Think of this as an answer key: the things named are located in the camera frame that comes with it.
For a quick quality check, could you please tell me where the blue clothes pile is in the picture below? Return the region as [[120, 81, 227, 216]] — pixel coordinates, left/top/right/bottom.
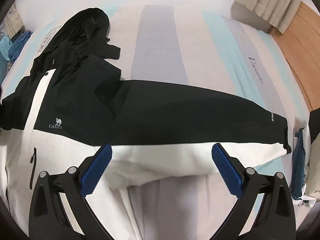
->
[[9, 30, 33, 63]]

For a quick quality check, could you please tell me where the teal garment at bedside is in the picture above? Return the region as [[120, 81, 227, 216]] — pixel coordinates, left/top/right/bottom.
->
[[291, 128, 305, 200]]

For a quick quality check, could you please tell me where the black and white jacket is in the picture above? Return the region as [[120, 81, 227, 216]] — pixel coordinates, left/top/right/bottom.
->
[[0, 8, 292, 240]]

